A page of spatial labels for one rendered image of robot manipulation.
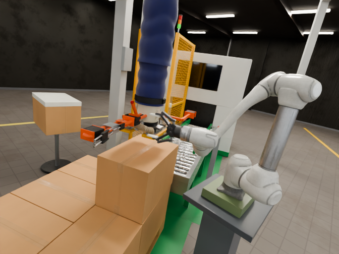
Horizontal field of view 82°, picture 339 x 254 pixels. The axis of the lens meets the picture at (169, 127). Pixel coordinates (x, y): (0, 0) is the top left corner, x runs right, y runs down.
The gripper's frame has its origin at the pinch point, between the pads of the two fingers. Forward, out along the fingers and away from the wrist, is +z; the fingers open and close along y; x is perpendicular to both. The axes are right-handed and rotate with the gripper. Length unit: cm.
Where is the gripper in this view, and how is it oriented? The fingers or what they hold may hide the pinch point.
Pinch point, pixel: (150, 124)
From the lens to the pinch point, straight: 121.2
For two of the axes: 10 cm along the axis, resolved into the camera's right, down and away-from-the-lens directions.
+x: 3.3, -2.2, 9.2
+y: -1.5, 9.5, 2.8
